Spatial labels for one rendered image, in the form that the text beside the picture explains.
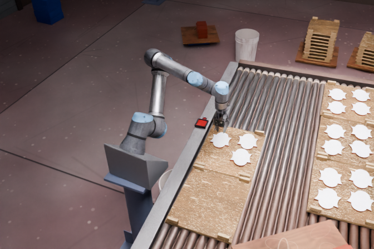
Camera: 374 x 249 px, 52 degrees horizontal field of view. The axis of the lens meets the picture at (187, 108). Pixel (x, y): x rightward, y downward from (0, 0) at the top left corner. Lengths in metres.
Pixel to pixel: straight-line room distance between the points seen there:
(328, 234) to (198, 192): 0.68
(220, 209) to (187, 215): 0.17
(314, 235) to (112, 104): 3.01
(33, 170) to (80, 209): 0.70
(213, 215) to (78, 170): 1.92
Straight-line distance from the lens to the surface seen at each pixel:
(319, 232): 1.95
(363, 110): 2.88
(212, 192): 2.15
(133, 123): 2.22
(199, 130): 2.54
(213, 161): 2.31
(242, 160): 2.31
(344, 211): 2.20
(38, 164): 3.90
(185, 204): 2.09
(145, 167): 2.13
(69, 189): 3.57
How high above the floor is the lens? 2.58
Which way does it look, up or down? 38 degrees down
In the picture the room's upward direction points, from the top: 2 degrees counter-clockwise
